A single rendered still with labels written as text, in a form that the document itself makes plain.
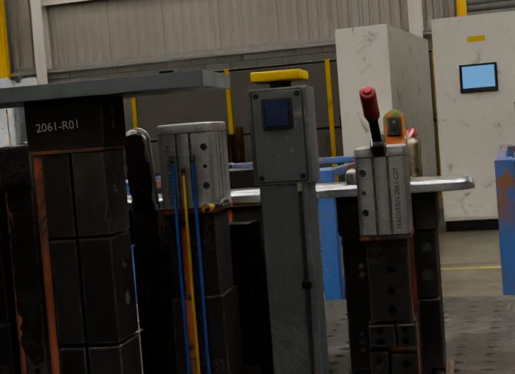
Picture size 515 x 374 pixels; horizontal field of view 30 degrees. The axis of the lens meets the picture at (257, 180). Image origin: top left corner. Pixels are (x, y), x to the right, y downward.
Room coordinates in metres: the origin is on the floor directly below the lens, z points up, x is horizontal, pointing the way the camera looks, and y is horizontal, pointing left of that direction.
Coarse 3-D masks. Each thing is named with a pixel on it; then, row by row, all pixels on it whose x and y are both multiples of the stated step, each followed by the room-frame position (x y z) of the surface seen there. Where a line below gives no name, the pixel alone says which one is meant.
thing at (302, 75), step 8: (256, 72) 1.12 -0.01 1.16; (264, 72) 1.12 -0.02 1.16; (272, 72) 1.11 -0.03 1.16; (280, 72) 1.11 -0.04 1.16; (288, 72) 1.11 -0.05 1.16; (296, 72) 1.11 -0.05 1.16; (304, 72) 1.14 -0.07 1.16; (256, 80) 1.12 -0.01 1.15; (264, 80) 1.12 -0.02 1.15; (272, 80) 1.11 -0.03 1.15; (280, 80) 1.12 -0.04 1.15; (288, 80) 1.13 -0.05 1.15; (296, 80) 1.15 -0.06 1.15; (304, 80) 1.16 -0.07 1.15
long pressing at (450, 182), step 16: (432, 176) 1.50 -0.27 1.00; (448, 176) 1.47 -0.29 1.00; (464, 176) 1.49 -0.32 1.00; (240, 192) 1.41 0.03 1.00; (256, 192) 1.40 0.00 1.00; (320, 192) 1.38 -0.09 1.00; (336, 192) 1.37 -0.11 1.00; (352, 192) 1.37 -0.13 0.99; (416, 192) 1.35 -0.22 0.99; (128, 208) 1.44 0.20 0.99
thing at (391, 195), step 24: (360, 168) 1.25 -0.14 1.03; (384, 168) 1.24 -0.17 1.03; (408, 168) 1.31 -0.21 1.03; (360, 192) 1.25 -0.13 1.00; (384, 192) 1.24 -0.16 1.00; (408, 192) 1.27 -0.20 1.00; (360, 216) 1.25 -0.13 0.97; (384, 216) 1.24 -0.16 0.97; (408, 216) 1.24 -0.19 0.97; (360, 240) 1.25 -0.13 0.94; (384, 240) 1.25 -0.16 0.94; (408, 240) 1.29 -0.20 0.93; (384, 264) 1.25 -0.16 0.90; (408, 264) 1.26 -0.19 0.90; (384, 288) 1.25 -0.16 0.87; (408, 288) 1.25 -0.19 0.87; (384, 312) 1.26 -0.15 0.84; (408, 312) 1.25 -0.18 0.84; (384, 336) 1.25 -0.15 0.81; (408, 336) 1.25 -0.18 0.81; (384, 360) 1.25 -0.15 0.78; (408, 360) 1.25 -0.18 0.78
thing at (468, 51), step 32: (448, 32) 8.99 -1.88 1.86; (480, 32) 8.91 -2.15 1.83; (512, 32) 8.83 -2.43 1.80; (448, 64) 8.99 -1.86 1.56; (480, 64) 8.89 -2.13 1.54; (512, 64) 8.84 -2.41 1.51; (448, 96) 9.00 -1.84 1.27; (480, 96) 8.92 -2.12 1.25; (512, 96) 8.84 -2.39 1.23; (448, 128) 9.00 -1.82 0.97; (480, 128) 8.92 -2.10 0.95; (512, 128) 8.85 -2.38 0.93; (448, 160) 9.01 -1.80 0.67; (480, 160) 8.93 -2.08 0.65; (448, 192) 9.01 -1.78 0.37; (480, 192) 8.93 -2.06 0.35; (448, 224) 9.05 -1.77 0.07; (480, 224) 8.97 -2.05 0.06
